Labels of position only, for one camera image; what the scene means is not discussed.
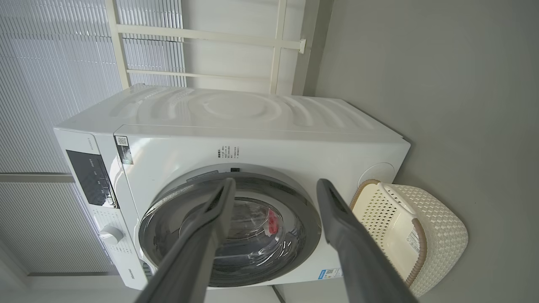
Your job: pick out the red and white garment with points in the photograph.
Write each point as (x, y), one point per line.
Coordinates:
(272, 221)

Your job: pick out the blue energy label sticker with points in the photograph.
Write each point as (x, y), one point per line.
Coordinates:
(330, 273)

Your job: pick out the white control dial knob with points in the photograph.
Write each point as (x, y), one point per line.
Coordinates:
(111, 234)

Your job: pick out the round white filter cover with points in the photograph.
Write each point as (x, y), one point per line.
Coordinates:
(379, 172)

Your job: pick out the round glass washer door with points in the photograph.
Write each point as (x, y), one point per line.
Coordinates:
(294, 202)

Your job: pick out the product label sticker with barcode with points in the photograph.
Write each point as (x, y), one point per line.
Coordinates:
(413, 242)

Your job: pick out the white metal bar frame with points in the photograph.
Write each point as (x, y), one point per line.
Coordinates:
(210, 35)

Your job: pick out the cream perforated laundry basket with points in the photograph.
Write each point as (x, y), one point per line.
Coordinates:
(438, 219)

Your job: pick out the white window blind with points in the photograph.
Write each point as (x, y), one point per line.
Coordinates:
(50, 84)
(42, 227)

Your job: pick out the QR code sticker strip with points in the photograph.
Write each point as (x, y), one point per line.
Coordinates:
(123, 149)

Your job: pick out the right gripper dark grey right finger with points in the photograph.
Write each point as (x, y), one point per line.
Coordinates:
(353, 252)

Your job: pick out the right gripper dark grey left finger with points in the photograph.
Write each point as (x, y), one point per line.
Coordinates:
(198, 248)

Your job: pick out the white front-load washing machine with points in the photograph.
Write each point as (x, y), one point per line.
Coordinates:
(168, 147)

